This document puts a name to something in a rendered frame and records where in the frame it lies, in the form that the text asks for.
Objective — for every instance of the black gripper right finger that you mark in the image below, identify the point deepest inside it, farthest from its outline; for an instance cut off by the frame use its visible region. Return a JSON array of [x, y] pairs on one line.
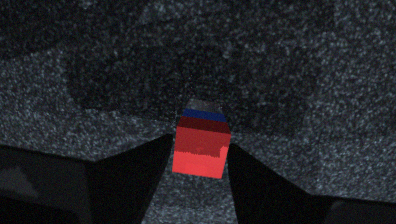
[[261, 196]]

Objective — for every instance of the red block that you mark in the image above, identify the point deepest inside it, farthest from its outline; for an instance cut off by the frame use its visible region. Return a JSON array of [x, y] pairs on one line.
[[201, 146]]

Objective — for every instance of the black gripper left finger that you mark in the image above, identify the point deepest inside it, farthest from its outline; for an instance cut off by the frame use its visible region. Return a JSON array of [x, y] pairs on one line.
[[114, 190]]

